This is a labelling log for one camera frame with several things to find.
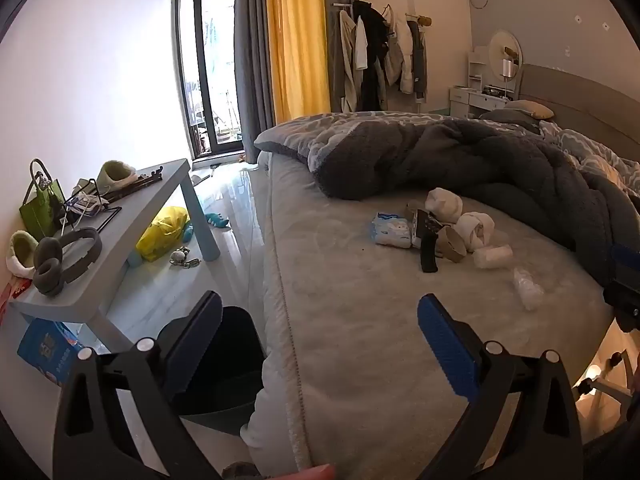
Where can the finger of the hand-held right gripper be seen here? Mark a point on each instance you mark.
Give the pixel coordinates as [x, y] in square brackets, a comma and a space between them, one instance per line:
[624, 260]

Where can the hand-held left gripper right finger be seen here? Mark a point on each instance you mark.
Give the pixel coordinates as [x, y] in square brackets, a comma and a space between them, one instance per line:
[445, 345]

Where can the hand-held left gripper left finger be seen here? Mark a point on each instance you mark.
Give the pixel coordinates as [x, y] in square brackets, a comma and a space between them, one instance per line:
[195, 340]

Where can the dark trash bin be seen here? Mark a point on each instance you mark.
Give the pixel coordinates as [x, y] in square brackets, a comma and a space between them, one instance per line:
[240, 360]

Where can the clear plastic wrapper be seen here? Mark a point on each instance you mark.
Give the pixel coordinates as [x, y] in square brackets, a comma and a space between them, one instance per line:
[527, 287]

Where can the white towel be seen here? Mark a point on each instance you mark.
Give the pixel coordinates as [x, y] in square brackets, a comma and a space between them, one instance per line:
[445, 202]
[475, 230]

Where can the black packet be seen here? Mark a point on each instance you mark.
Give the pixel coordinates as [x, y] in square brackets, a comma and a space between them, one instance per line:
[425, 222]

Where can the blue white tissue pack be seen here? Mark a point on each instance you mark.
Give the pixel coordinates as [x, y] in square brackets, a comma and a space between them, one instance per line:
[392, 230]

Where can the brown cardboard piece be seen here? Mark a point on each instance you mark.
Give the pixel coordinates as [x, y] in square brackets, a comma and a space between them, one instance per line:
[412, 208]

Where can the bed with grey sheet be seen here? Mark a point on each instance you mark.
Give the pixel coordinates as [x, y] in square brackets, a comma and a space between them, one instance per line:
[360, 320]

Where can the yellow plastic bag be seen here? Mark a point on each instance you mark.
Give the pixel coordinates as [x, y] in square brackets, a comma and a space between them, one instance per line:
[160, 232]

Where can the low blue-grey table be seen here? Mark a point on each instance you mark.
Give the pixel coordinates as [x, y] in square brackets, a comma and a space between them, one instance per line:
[130, 240]

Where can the teal plush toy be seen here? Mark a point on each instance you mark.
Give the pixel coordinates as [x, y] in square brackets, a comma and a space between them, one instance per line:
[216, 221]

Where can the blue cardboard box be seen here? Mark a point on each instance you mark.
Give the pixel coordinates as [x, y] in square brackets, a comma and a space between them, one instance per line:
[45, 350]

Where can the grey headphones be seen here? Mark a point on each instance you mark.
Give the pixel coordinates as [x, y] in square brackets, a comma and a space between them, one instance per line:
[47, 260]

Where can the dark wooden stick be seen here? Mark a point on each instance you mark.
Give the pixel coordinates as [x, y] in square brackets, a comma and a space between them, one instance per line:
[140, 181]

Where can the grey headboard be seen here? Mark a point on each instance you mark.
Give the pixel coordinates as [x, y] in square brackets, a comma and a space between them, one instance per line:
[575, 95]

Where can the blue white packet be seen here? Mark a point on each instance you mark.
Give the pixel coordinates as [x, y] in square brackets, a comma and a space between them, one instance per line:
[82, 205]

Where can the beige pillow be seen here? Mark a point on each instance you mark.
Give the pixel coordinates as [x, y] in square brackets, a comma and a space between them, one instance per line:
[530, 109]

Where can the grey pillow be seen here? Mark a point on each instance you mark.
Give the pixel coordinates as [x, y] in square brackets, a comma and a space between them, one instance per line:
[507, 119]

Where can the green white plush slipper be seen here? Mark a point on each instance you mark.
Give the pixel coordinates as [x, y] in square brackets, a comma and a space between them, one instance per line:
[20, 255]
[115, 172]

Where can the red packet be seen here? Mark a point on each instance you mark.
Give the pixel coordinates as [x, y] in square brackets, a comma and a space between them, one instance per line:
[10, 297]

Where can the grey fleece duvet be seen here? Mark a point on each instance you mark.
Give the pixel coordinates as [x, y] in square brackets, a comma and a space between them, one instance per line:
[410, 155]

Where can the dark cloth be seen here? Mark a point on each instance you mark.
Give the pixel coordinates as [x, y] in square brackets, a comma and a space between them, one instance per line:
[615, 455]

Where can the green tote bag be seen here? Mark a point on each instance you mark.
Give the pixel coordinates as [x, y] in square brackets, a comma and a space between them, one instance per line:
[42, 215]

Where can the white dressing table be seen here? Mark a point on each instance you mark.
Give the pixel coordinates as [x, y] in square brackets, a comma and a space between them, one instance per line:
[465, 102]

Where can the round mirror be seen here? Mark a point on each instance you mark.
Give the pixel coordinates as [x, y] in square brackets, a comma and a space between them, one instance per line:
[500, 47]

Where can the black framed balcony door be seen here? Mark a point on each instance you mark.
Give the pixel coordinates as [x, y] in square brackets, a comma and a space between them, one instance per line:
[200, 60]

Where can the grey coat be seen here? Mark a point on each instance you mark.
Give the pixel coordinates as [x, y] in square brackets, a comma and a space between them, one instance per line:
[421, 60]

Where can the white jacket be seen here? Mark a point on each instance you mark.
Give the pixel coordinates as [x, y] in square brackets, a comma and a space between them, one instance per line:
[406, 60]

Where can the beige coat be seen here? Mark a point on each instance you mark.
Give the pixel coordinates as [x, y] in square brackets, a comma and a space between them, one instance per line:
[346, 60]

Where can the white shirt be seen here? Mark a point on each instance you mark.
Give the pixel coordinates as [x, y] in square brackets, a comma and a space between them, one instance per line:
[361, 45]

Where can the black coat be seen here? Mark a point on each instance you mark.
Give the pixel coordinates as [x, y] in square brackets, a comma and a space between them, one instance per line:
[374, 35]

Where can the yellow curtain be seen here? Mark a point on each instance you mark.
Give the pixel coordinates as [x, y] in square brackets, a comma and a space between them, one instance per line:
[295, 35]

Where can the white metal frame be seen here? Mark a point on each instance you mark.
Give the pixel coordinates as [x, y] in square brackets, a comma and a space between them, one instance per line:
[607, 387]

